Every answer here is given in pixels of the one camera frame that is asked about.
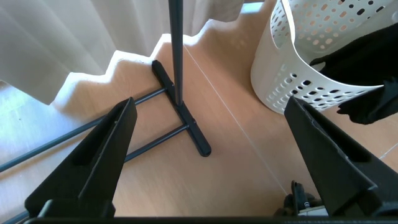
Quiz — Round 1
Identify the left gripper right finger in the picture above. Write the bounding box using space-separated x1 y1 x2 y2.
284 95 398 217

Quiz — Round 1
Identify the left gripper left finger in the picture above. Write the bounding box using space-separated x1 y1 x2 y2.
24 96 138 218

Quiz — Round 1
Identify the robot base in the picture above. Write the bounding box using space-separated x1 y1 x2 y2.
273 180 330 218

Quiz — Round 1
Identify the white laundry basket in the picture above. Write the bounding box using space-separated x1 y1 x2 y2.
250 0 398 115

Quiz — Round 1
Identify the heap of clothes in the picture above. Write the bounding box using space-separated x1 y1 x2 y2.
309 23 398 126

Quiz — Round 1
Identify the black clothes rack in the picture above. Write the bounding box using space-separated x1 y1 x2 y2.
0 0 213 224

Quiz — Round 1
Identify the beige curtain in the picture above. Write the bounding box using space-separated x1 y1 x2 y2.
0 0 245 106

